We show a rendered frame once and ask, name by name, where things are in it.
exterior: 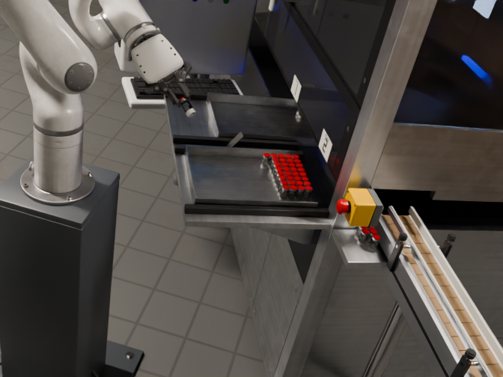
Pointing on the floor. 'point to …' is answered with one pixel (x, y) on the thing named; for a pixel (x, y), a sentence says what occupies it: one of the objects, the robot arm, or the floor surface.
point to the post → (357, 170)
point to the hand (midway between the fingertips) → (179, 95)
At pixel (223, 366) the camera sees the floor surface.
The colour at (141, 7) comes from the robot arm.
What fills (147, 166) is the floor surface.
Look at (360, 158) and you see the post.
